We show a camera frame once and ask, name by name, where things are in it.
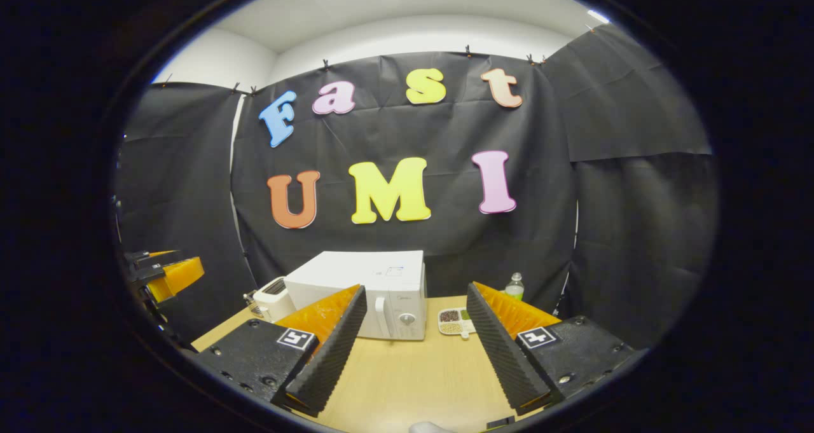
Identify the row of black cloth clips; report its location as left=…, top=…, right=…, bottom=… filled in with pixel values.
left=162, top=25, right=597, bottom=97

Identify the white toaster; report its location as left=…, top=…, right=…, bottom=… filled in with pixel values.
left=252, top=277, right=297, bottom=323

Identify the black backdrop cloth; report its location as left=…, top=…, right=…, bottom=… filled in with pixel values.
left=114, top=23, right=719, bottom=351

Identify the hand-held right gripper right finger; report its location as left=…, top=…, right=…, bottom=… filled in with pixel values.
left=466, top=282, right=638, bottom=416

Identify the white microwave oven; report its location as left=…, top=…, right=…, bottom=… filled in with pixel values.
left=284, top=250, right=428, bottom=341

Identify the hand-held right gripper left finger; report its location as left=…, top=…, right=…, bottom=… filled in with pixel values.
left=191, top=284, right=368, bottom=418

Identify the white divided dish of beans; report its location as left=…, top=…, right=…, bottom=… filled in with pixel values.
left=438, top=307, right=476, bottom=340

